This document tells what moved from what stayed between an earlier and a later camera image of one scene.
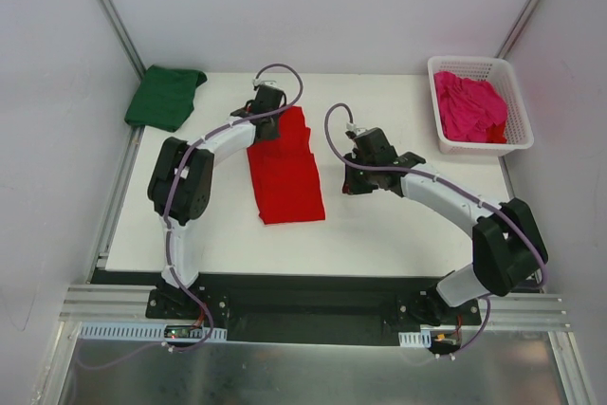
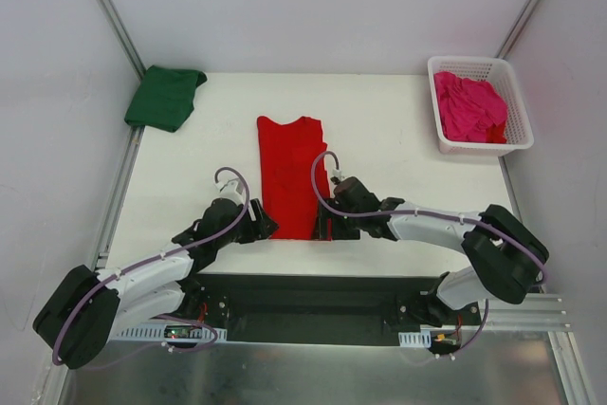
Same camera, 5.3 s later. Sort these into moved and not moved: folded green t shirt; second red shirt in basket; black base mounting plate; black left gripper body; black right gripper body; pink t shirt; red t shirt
Moved: black left gripper body; black right gripper body; red t shirt
Not moved: folded green t shirt; second red shirt in basket; pink t shirt; black base mounting plate
